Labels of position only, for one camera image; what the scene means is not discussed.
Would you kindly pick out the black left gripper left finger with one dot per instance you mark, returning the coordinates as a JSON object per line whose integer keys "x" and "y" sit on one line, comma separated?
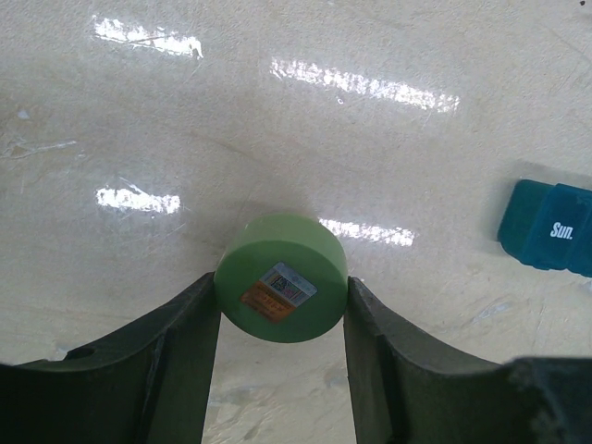
{"x": 146, "y": 382}

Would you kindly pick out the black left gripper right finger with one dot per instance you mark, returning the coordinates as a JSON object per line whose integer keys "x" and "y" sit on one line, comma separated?
{"x": 408, "y": 387}

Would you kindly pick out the green bottle lid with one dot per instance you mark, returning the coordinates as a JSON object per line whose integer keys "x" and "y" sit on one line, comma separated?
{"x": 283, "y": 279}

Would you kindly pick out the teal weekly pill organizer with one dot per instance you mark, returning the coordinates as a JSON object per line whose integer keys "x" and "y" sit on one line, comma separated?
{"x": 548, "y": 227}

